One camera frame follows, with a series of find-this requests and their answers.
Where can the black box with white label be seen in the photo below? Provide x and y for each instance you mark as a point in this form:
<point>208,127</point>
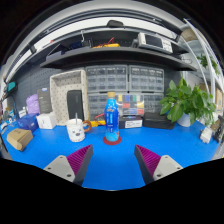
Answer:
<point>130,122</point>

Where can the white adapter block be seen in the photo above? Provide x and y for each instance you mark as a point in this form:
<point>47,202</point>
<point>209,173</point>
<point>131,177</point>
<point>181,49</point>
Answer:
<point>205,135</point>

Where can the black wall shelf unit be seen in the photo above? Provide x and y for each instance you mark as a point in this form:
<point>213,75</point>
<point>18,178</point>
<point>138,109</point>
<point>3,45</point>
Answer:
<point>116,55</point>

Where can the flat round red coaster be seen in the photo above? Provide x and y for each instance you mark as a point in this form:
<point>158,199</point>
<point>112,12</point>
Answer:
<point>112,143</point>

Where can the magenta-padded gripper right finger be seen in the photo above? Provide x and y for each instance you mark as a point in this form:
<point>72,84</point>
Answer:
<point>164,166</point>

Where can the brown cardboard box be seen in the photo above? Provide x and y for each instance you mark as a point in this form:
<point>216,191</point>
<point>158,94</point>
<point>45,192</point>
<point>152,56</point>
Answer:
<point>19,139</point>

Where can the blue box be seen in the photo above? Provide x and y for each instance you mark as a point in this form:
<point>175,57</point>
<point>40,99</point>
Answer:
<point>27,121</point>

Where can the grey small-parts drawer cabinet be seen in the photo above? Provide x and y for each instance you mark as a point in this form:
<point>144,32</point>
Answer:
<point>146,79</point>
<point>96,105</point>
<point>106,78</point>
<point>154,103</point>

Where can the black zip case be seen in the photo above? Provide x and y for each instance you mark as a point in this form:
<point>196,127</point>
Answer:
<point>158,120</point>

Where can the green potted plant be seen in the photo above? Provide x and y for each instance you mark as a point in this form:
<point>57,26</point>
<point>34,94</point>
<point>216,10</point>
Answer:
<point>183,101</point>

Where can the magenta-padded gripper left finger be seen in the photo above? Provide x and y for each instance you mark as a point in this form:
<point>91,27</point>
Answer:
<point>61,166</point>

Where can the white rack shelf unit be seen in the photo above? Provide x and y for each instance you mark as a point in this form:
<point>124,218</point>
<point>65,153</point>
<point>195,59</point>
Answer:
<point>188,35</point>

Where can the cream dotted storage basket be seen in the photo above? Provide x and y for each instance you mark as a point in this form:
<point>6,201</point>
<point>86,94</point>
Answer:
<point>58,96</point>

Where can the purple bag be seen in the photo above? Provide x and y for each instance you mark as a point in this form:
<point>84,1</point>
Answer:
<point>32,105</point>

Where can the dark grey box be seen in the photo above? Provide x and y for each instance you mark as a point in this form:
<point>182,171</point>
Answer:
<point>44,100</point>

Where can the small white box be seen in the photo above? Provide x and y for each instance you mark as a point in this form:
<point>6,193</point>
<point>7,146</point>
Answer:
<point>46,120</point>

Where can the black clamp stand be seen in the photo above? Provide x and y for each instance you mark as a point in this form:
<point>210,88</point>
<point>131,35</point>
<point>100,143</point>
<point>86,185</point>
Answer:
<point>219,130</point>

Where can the blue drink bottle gold cap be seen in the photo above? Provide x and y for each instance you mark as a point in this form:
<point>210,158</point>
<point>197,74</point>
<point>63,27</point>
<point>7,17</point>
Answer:
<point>112,120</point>

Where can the black flat device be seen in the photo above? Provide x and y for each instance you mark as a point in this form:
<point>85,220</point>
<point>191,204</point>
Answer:
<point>75,106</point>

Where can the spoon in mug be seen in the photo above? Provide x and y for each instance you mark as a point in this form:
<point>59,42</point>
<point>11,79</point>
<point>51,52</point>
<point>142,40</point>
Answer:
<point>76,117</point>

